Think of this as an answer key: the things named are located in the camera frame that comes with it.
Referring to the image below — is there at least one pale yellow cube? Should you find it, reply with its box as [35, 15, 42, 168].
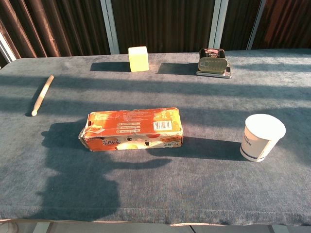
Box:
[128, 46, 150, 73]

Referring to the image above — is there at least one dark brown curtain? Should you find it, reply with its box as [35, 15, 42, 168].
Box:
[0, 0, 311, 68]

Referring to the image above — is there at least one white window frame post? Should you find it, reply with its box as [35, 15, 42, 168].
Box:
[0, 31, 17, 64]
[100, 0, 121, 55]
[208, 0, 229, 50]
[246, 0, 266, 50]

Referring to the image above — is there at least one orange cardboard box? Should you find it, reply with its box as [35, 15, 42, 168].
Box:
[78, 107, 184, 152]

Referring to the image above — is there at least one gold sardine tin can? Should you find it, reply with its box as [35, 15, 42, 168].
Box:
[197, 48, 229, 75]

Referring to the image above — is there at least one white paper cup blue print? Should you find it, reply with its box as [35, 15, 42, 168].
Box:
[240, 114, 286, 163]

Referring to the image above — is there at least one wooden stick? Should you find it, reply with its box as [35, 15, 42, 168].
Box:
[31, 75, 55, 117]

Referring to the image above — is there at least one grey table cloth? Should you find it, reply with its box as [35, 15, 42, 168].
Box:
[0, 49, 311, 227]

